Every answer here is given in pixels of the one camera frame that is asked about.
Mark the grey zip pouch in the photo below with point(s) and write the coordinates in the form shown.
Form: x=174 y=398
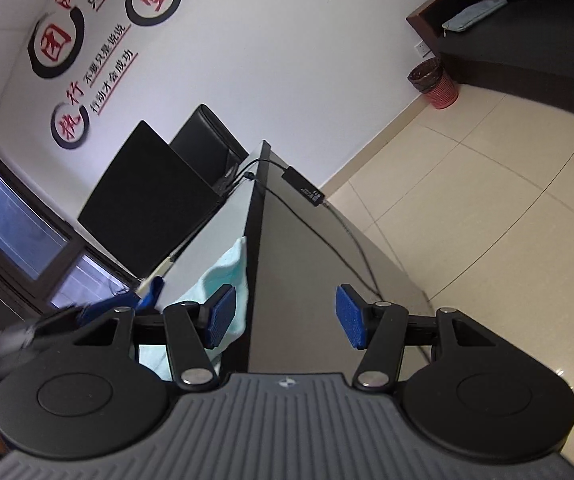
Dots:
x=472 y=16

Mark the black laptop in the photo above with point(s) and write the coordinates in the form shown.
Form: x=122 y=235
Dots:
x=152 y=200

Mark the light blue towel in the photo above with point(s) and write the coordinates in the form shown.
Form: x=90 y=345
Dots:
x=227 y=272

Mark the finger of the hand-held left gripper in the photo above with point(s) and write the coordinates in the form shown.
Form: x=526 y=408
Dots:
x=104 y=310

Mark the white wall outlet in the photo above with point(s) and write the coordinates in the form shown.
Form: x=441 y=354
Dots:
x=423 y=48

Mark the dark blue cloth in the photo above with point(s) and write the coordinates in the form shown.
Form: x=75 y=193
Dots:
x=151 y=295

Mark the black leather sofa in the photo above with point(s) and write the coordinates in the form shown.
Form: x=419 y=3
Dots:
x=532 y=45

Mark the red wastebasket with bag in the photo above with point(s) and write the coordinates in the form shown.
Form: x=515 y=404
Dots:
x=434 y=82

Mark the dark framed window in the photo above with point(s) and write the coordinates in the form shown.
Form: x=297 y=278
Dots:
x=12 y=220

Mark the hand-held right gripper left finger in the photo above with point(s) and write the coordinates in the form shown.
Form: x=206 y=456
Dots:
x=220 y=316

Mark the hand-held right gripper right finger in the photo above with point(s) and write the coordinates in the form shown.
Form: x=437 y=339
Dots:
x=351 y=316

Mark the red black wall lettering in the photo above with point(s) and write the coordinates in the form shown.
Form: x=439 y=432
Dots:
x=67 y=45

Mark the black office chair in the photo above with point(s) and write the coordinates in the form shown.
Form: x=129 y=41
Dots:
x=207 y=140

